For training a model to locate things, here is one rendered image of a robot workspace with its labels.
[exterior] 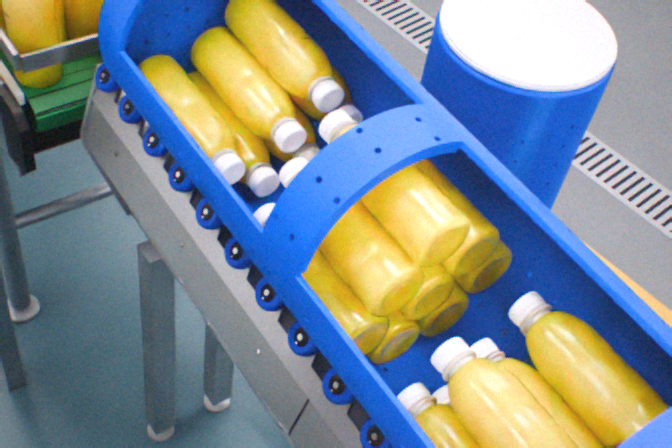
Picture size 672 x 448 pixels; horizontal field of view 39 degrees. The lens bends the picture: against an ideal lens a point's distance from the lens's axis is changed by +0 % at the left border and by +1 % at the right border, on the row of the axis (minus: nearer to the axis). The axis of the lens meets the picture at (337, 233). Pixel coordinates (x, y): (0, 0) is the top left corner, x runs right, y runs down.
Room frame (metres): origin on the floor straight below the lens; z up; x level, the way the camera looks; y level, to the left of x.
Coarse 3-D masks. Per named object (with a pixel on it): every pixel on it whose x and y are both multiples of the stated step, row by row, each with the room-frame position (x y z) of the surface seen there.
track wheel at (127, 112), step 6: (126, 96) 0.98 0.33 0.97; (120, 102) 0.97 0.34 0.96; (126, 102) 0.97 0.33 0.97; (120, 108) 0.97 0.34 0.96; (126, 108) 0.96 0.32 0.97; (132, 108) 0.96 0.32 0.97; (120, 114) 0.96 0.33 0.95; (126, 114) 0.95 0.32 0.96; (132, 114) 0.95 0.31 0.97; (138, 114) 0.95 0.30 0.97; (126, 120) 0.95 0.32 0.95; (132, 120) 0.95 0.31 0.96; (138, 120) 0.95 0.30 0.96
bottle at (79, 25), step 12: (72, 0) 1.15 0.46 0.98; (84, 0) 1.15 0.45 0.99; (96, 0) 1.16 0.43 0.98; (72, 12) 1.15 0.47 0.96; (84, 12) 1.15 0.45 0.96; (96, 12) 1.16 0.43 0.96; (72, 24) 1.16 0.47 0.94; (84, 24) 1.15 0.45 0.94; (96, 24) 1.16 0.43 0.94; (72, 36) 1.16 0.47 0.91; (84, 36) 1.15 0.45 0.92
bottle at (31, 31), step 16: (16, 0) 1.04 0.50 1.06; (32, 0) 1.04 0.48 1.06; (48, 0) 1.06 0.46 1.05; (16, 16) 1.03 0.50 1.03; (32, 16) 1.04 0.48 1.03; (48, 16) 1.05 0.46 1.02; (16, 32) 1.03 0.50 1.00; (32, 32) 1.03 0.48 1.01; (48, 32) 1.05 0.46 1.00; (16, 48) 1.03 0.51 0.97; (32, 48) 1.03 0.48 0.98; (32, 80) 1.03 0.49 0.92; (48, 80) 1.04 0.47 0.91
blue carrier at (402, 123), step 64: (128, 0) 0.93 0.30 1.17; (192, 0) 1.03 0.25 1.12; (320, 0) 0.94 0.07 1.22; (128, 64) 0.88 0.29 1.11; (192, 64) 1.03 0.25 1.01; (384, 64) 0.84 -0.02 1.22; (384, 128) 0.72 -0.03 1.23; (448, 128) 0.75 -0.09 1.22; (320, 192) 0.65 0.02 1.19; (512, 192) 0.68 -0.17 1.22; (256, 256) 0.65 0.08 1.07; (512, 256) 0.74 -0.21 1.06; (576, 256) 0.61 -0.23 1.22; (320, 320) 0.56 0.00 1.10; (640, 320) 0.55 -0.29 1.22; (384, 384) 0.49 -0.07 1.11
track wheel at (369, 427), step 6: (366, 420) 0.54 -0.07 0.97; (372, 420) 0.54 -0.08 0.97; (366, 426) 0.53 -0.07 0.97; (372, 426) 0.53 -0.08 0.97; (360, 432) 0.53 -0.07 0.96; (366, 432) 0.53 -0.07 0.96; (372, 432) 0.53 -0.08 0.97; (378, 432) 0.52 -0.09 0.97; (360, 438) 0.52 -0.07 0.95; (366, 438) 0.52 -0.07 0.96; (372, 438) 0.52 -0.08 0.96; (378, 438) 0.52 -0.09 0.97; (384, 438) 0.52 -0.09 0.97; (366, 444) 0.52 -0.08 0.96; (372, 444) 0.51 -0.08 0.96; (378, 444) 0.51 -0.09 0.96; (384, 444) 0.51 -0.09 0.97
